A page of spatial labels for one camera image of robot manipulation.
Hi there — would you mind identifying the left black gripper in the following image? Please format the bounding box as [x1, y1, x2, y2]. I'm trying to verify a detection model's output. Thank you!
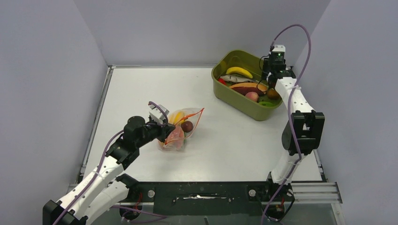
[136, 118, 176, 148]

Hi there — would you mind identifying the peach fruit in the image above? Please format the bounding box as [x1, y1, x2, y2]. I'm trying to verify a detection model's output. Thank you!
[158, 141, 168, 151]

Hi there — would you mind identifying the watermelon slice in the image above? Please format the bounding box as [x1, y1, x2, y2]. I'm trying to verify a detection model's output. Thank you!
[166, 126, 185, 151]

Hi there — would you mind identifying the yellow bell pepper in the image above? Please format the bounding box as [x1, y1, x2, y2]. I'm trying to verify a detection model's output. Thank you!
[168, 110, 186, 126]

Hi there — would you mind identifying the dark purple plum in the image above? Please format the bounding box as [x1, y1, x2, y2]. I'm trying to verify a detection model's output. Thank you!
[181, 121, 194, 133]

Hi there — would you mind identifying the clear zip bag orange zipper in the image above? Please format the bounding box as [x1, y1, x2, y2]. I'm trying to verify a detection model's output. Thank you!
[158, 108, 205, 151]

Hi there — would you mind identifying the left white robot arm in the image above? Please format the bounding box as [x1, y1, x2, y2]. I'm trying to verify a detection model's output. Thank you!
[42, 116, 176, 225]

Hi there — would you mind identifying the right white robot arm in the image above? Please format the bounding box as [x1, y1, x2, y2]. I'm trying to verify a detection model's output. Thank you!
[263, 51, 325, 200]

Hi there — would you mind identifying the green toy food piece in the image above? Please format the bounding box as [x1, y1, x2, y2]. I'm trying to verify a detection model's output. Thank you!
[258, 101, 277, 108]

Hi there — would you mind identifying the olive green plastic bin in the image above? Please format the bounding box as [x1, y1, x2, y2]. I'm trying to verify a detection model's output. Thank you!
[211, 50, 283, 121]

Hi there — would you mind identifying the brown kiwi fruit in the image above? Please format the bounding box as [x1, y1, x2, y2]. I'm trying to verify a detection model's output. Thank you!
[267, 89, 280, 100]

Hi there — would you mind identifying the small pink peach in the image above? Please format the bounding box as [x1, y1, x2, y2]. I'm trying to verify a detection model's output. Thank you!
[245, 92, 259, 102]

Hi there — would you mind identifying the papaya slice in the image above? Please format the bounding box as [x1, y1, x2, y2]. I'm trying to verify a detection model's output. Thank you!
[229, 82, 268, 96]

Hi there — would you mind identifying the yellow banana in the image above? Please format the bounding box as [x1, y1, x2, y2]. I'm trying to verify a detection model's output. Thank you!
[226, 67, 253, 79]

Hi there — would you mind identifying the grey fish toy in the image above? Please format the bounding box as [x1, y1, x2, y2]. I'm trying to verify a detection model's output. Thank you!
[220, 75, 255, 83]

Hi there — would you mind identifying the red chili pepper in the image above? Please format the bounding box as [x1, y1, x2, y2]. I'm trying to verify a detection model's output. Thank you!
[217, 78, 227, 85]

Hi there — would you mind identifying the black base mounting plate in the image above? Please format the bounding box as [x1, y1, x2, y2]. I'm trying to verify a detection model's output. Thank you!
[122, 180, 295, 219]

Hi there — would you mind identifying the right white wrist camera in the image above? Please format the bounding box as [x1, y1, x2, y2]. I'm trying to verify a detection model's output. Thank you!
[270, 45, 286, 58]

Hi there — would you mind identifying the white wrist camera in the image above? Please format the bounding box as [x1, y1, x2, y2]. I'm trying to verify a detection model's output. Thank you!
[149, 104, 169, 126]
[270, 45, 286, 58]

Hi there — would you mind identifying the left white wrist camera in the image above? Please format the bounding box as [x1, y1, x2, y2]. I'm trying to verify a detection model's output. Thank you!
[149, 104, 169, 126]

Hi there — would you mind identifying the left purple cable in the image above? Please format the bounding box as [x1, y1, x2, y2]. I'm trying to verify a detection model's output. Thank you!
[52, 101, 169, 225]

